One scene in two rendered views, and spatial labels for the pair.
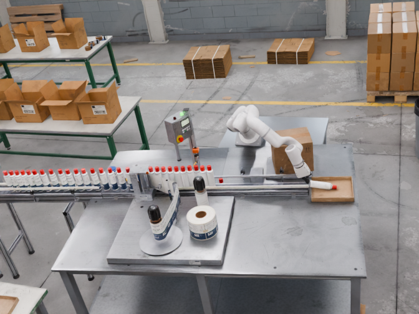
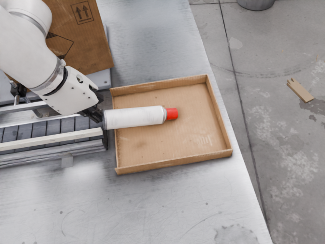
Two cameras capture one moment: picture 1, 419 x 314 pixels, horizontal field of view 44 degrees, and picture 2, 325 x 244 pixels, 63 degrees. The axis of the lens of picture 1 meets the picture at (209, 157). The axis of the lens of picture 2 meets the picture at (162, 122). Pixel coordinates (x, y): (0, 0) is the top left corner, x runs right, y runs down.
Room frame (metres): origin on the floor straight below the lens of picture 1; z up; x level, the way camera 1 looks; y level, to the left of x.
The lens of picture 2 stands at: (2.65, -0.71, 1.48)
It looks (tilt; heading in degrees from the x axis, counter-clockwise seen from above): 58 degrees down; 340
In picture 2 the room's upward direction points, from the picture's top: 5 degrees counter-clockwise
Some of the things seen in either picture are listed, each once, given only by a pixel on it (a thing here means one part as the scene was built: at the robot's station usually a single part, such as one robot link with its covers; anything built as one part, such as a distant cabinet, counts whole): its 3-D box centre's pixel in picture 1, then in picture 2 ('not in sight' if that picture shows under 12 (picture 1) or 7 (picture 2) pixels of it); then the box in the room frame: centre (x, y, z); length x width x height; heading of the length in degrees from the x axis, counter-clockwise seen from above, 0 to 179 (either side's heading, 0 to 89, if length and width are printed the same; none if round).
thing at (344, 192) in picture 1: (332, 189); (166, 120); (3.02, -0.86, 0.85); 0.30 x 0.26 x 0.04; 75
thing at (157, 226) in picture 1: (156, 223); not in sight; (2.74, 0.43, 1.04); 0.09 x 0.09 x 0.29
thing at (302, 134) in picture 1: (291, 151); (46, 21); (3.40, -0.65, 0.99); 0.30 x 0.24 x 0.27; 86
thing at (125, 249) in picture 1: (173, 228); not in sight; (2.88, 0.34, 0.86); 0.80 x 0.67 x 0.05; 75
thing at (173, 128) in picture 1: (178, 128); not in sight; (3.38, 0.19, 1.38); 0.17 x 0.10 x 0.19; 130
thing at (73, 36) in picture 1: (69, 34); not in sight; (7.47, 1.71, 0.97); 0.43 x 0.42 x 0.37; 154
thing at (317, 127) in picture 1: (270, 144); not in sight; (3.84, -0.55, 0.81); 0.90 x 0.90 x 0.04; 67
